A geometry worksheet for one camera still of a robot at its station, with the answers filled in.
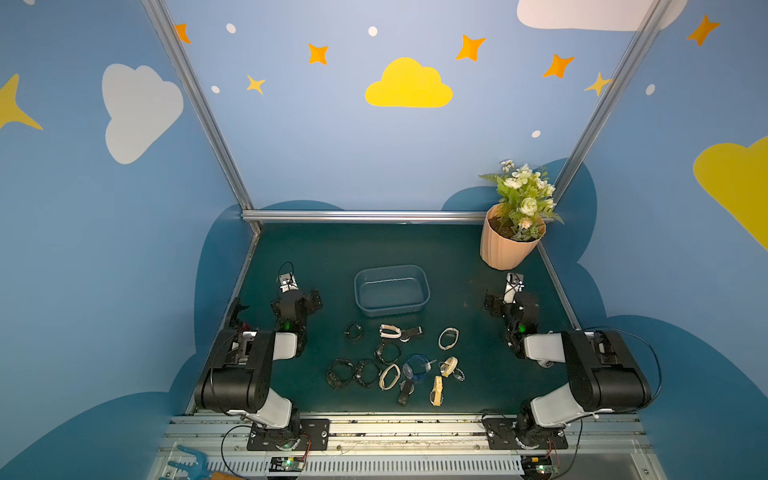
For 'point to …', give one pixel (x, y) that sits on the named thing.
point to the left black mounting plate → (306, 434)
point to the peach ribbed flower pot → (501, 252)
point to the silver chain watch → (458, 374)
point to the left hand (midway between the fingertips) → (305, 288)
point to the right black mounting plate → (503, 431)
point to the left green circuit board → (286, 464)
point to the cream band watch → (383, 375)
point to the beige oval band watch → (446, 348)
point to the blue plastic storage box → (391, 290)
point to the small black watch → (354, 331)
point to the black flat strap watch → (407, 388)
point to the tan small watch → (449, 366)
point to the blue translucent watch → (417, 366)
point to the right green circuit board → (536, 467)
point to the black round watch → (388, 352)
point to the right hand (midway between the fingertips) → (509, 288)
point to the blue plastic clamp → (197, 470)
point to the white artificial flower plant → (526, 200)
